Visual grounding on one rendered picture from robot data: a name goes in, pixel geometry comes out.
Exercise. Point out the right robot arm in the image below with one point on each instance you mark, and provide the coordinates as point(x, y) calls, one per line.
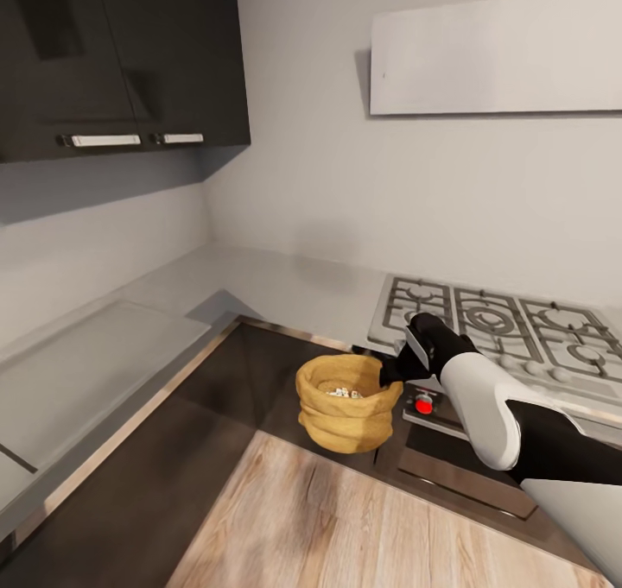
point(576, 481)

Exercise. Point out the oven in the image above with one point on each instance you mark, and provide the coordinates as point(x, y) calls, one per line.
point(429, 451)

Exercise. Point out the drop in sink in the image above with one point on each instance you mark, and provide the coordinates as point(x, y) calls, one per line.
point(57, 391)

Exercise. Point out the popcorn bag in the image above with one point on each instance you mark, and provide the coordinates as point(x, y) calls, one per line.
point(345, 422)

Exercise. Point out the burner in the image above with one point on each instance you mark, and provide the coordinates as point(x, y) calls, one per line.
point(562, 345)

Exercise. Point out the cabinet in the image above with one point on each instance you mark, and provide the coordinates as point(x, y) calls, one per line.
point(81, 78)

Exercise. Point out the range hood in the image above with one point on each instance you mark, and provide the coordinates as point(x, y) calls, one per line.
point(498, 55)

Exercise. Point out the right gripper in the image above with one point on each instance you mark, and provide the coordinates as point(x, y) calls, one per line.
point(401, 370)

